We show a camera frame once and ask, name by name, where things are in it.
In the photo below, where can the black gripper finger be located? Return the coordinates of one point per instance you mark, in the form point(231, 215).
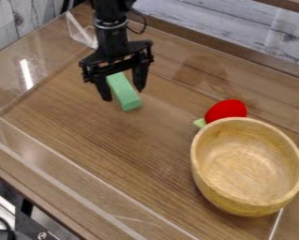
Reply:
point(139, 76)
point(102, 88)

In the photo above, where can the green rectangular block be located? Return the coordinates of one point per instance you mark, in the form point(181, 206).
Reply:
point(122, 91)

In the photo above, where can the red plush strawberry toy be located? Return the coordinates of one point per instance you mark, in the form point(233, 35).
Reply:
point(223, 109)

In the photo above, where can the clear acrylic corner bracket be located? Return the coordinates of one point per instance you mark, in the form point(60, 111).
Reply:
point(78, 33)

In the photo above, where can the black table leg bracket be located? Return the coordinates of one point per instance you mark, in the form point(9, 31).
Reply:
point(25, 225)

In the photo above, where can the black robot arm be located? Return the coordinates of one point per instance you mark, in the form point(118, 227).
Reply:
point(116, 54)

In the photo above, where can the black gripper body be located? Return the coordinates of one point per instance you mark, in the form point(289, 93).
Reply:
point(98, 64)

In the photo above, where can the wooden bowl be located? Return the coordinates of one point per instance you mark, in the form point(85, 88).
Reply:
point(244, 166)

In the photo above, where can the clear acrylic tray wall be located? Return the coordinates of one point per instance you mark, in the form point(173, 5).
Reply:
point(94, 209)

